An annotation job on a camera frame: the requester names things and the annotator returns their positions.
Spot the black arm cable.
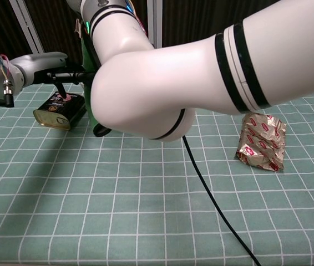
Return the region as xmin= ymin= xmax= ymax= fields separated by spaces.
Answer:
xmin=183 ymin=135 xmax=262 ymax=266

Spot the green cloth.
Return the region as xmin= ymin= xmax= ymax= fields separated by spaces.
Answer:
xmin=74 ymin=18 xmax=112 ymax=137

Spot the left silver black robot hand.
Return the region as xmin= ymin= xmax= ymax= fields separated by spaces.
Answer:
xmin=8 ymin=52 xmax=97 ymax=98

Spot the black luncheon meat tin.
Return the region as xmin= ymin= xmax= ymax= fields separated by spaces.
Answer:
xmin=32 ymin=90 xmax=87 ymax=131

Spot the aluminium partition post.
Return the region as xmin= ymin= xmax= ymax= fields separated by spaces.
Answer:
xmin=9 ymin=0 xmax=46 ymax=54
xmin=143 ymin=0 xmax=164 ymax=49

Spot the green checked tablecloth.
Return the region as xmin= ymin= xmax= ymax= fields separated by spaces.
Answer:
xmin=0 ymin=82 xmax=314 ymax=266

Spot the crumpled gold foil packet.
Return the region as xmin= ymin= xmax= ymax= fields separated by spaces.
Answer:
xmin=234 ymin=111 xmax=287 ymax=173

